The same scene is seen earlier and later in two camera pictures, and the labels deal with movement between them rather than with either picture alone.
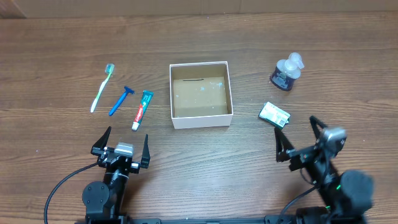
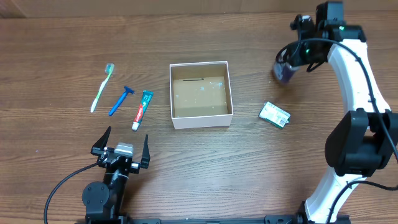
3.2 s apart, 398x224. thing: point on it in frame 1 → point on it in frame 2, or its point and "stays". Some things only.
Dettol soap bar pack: x=275 y=114 stays
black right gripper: x=283 y=147 → x=296 y=60
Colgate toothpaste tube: x=146 y=98 stays
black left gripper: x=99 y=149 stays
